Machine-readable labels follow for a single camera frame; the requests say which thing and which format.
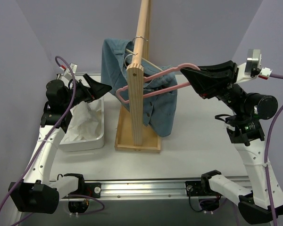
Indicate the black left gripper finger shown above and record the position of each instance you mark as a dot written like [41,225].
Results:
[98,90]
[89,80]

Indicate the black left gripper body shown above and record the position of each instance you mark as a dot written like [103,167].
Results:
[86,92]

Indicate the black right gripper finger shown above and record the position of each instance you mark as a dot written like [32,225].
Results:
[208,81]
[227,66]

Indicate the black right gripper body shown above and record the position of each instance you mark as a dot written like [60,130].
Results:
[229,80]

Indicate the pink hanger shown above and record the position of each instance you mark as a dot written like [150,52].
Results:
[157,77]

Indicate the white pleated skirt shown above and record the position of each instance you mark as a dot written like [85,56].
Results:
[85,123]

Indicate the beige hanger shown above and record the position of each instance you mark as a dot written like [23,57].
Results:
[143,59]

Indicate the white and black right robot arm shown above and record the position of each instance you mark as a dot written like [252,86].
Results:
[263,201]

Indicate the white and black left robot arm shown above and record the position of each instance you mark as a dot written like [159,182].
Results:
[34,193]

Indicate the white plastic basket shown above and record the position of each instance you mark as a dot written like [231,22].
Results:
[86,144]

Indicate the wooden clothes rack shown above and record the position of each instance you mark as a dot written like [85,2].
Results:
[131,134]

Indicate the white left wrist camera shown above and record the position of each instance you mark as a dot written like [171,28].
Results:
[66,71]

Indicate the aluminium mounting rail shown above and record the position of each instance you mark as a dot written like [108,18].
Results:
[198,144]

